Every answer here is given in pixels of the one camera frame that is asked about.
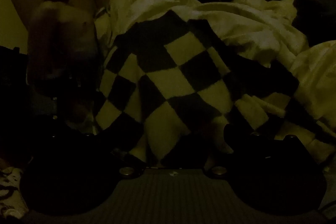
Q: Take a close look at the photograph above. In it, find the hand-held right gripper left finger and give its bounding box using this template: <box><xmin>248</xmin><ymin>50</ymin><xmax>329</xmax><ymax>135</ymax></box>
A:
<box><xmin>37</xmin><ymin>123</ymin><xmax>144</xmax><ymax>178</ymax></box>

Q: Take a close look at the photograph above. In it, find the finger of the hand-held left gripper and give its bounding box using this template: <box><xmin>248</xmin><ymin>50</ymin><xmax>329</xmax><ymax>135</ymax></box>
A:
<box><xmin>49</xmin><ymin>74</ymin><xmax>88</xmax><ymax>125</ymax></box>

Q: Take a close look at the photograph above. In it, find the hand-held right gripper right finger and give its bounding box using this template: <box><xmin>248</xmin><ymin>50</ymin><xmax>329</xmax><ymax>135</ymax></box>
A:
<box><xmin>203</xmin><ymin>123</ymin><xmax>305</xmax><ymax>178</ymax></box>

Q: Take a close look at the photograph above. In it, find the black white checkered garment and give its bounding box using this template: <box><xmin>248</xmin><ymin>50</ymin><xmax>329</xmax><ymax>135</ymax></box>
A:
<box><xmin>93</xmin><ymin>10</ymin><xmax>336</xmax><ymax>164</ymax></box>

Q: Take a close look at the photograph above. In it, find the floral patterned sheet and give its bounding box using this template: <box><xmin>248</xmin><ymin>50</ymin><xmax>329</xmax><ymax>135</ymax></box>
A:
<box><xmin>0</xmin><ymin>166</ymin><xmax>29</xmax><ymax>219</ymax></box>

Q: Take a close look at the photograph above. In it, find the white duvet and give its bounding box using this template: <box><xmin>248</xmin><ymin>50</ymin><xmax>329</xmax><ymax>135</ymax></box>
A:
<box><xmin>94</xmin><ymin>0</ymin><xmax>336</xmax><ymax>164</ymax></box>

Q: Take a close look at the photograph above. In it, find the dark cloth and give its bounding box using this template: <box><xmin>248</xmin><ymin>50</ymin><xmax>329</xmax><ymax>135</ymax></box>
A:
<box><xmin>292</xmin><ymin>0</ymin><xmax>336</xmax><ymax>48</ymax></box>

